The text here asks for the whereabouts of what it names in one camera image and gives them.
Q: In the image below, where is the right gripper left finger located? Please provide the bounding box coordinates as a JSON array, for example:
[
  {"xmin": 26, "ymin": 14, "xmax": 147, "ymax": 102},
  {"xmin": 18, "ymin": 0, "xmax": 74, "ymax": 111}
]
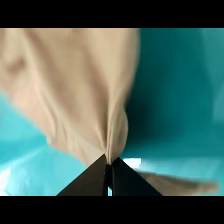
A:
[{"xmin": 56, "ymin": 153, "xmax": 108, "ymax": 197}]

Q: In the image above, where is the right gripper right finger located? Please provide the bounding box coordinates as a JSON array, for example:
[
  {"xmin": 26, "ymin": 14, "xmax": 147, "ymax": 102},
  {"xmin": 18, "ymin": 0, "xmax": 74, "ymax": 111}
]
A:
[{"xmin": 111, "ymin": 157, "xmax": 163, "ymax": 197}]

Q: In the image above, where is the beige T-shirt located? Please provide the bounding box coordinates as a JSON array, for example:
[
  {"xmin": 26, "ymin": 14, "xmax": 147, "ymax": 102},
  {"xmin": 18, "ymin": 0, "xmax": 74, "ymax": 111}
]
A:
[{"xmin": 0, "ymin": 28, "xmax": 221, "ymax": 197}]

